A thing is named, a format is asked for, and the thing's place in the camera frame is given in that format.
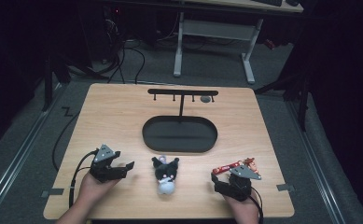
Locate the person's left hand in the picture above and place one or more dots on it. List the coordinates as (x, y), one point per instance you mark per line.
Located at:
(92, 188)

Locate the grey round table grommet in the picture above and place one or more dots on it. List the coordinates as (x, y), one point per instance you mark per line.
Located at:
(205, 99)

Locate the person's right hand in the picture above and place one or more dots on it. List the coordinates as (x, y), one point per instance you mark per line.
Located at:
(243, 208)

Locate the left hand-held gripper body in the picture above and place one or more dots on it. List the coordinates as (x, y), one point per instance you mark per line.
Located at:
(103, 171)

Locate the white metal frame desk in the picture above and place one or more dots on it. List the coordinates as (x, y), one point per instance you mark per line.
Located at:
(219, 30)

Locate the black metal stand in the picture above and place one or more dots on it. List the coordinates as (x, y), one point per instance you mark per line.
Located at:
(48, 84)
(302, 102)

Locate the metal floor rail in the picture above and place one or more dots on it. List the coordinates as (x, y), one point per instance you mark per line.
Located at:
(316, 168)
(20, 146)

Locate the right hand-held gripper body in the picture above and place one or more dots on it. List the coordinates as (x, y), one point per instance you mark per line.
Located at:
(238, 186)

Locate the grey tape piece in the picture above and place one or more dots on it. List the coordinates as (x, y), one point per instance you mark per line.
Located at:
(53, 192)
(285, 187)

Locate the small red object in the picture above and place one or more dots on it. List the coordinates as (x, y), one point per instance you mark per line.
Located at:
(269, 44)

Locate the dark computer tower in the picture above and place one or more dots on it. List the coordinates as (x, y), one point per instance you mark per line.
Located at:
(112, 28)

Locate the black hook rack with tray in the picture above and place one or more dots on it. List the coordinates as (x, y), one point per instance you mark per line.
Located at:
(179, 137)

